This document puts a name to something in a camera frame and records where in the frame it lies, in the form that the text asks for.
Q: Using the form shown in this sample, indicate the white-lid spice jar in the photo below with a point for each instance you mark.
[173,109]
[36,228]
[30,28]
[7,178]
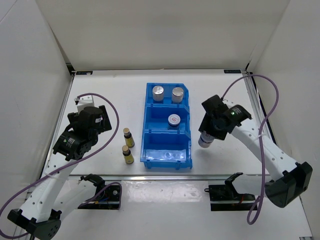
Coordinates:
[205,140]
[174,121]

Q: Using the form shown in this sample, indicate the silver-lid shaker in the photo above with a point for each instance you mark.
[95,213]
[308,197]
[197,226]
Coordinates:
[158,94]
[177,95]

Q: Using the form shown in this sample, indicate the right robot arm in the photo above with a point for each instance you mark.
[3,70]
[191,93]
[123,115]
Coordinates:
[289,179]

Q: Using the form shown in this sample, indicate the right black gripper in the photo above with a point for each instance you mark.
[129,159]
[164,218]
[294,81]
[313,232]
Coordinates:
[205,126]

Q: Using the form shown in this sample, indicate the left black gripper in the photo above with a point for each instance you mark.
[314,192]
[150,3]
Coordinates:
[104,124]

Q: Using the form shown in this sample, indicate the blue plastic divided bin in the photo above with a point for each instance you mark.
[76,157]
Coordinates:
[162,147]

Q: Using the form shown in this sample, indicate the amber bottle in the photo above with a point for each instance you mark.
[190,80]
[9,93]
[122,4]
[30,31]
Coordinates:
[129,141]
[128,157]

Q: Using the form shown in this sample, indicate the aluminium table edge rail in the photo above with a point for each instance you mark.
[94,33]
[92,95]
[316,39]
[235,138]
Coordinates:
[197,177]

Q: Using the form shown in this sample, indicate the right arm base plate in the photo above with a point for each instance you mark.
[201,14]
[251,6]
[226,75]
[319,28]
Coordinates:
[225,198]

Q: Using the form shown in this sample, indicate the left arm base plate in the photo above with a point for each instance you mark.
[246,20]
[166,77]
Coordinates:
[107,196]

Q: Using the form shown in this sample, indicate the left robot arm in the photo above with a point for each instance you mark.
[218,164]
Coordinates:
[42,213]

